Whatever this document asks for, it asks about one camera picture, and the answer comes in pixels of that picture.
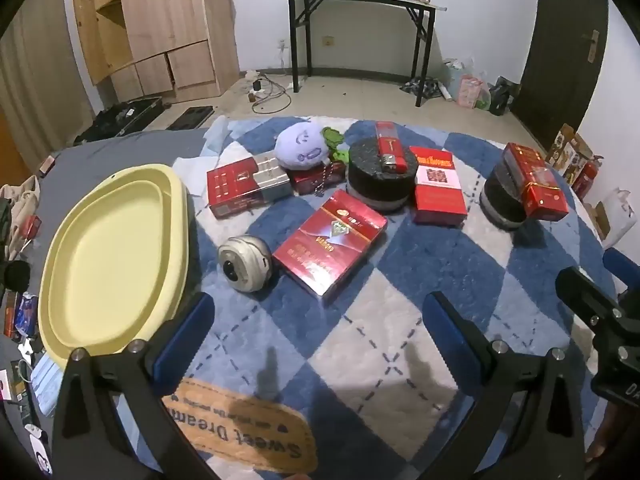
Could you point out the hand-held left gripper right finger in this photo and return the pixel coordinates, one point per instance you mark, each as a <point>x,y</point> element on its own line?
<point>450,340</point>

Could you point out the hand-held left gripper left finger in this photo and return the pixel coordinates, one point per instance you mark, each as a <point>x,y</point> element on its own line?
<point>186,330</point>

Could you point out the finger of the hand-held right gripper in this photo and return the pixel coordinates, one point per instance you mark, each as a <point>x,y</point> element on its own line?
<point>622,270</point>
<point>585,295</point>

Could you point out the yellow plastic tray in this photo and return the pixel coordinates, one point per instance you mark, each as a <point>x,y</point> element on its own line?
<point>110,260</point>

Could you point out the shiny red box gold band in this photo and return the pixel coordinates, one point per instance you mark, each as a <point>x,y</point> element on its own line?
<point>537,180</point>

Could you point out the black foam disc white band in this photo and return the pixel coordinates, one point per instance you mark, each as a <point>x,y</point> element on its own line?
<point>365,180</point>
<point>500,200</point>

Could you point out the red and silver box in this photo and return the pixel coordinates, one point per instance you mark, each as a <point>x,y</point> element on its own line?
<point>240,185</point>

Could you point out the red and white box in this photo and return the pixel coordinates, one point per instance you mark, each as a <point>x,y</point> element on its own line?
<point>437,185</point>

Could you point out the large red box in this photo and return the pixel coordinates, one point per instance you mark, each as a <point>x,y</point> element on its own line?
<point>330,240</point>

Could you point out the slim red box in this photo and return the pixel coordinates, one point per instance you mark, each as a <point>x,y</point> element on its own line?
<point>389,142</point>

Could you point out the person's right hand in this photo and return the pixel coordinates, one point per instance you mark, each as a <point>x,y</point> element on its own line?
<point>598,435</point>

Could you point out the white paper bag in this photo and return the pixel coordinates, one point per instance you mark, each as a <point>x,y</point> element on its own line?
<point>617,215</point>

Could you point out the round silver tin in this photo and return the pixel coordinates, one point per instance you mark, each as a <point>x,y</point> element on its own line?
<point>245,262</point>

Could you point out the red canister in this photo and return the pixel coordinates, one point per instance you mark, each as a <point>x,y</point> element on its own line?
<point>585,180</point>

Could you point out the blue white plaid blanket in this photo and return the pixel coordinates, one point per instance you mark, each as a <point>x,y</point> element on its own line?
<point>350,335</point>

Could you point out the printed cardboard box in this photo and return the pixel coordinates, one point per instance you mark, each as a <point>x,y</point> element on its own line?
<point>567,150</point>

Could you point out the dark blue red packets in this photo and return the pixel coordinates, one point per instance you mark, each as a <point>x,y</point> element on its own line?
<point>22,315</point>

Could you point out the black round object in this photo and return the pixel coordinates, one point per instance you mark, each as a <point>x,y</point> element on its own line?
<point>16,275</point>

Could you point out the small red packet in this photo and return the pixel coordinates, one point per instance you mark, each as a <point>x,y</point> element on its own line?
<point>34,226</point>

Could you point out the grey bed sheet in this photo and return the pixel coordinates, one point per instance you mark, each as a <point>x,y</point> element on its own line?
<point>125,150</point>

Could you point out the small dark red box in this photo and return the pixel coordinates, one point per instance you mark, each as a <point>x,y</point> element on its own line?
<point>305,180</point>

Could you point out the light blue cloth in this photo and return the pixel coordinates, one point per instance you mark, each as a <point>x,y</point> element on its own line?
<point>217,132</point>

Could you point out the beige cloth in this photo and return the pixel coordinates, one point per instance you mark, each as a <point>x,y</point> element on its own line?
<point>20,205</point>

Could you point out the black bag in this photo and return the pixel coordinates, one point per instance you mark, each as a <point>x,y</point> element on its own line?
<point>502,95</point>

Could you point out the black floor mat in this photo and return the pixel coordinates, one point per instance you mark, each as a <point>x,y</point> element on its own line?
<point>190,117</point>

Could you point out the small brown box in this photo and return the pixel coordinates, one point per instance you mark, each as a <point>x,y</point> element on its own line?
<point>47,165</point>

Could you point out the purple plush toy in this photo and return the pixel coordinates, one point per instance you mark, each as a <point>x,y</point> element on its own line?
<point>300,142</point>

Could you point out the black case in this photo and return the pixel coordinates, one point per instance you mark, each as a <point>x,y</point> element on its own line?
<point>120,117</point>

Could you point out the green plush toy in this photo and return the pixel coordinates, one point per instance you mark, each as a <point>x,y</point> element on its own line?
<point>334,140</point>

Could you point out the pink bag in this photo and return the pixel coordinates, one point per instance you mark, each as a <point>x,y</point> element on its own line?
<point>472,91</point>

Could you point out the dark door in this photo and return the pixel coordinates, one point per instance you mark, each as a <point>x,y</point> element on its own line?
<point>560,35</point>

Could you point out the white plastic bag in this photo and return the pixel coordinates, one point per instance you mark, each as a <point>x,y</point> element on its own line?
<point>456,75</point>

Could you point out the dark cloth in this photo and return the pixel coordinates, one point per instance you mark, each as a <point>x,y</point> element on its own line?
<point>420,86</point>

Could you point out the beige curtain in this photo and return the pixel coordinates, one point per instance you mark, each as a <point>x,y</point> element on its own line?
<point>45,70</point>

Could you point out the wooden wardrobe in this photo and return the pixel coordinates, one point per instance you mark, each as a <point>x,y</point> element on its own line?
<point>160,20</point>

